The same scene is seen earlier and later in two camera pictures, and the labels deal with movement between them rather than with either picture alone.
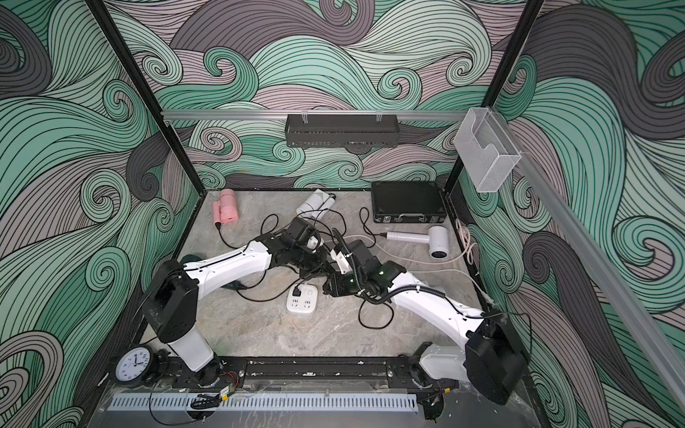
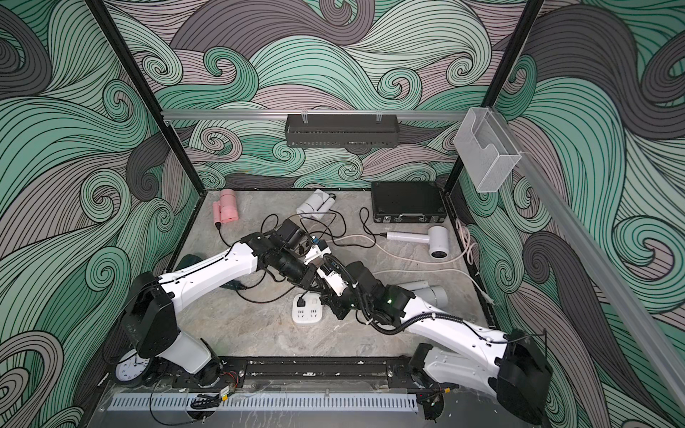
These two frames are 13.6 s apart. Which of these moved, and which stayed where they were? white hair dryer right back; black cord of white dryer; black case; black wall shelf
Moved: black cord of white dryer
Stayed: white hair dryer right back; black case; black wall shelf
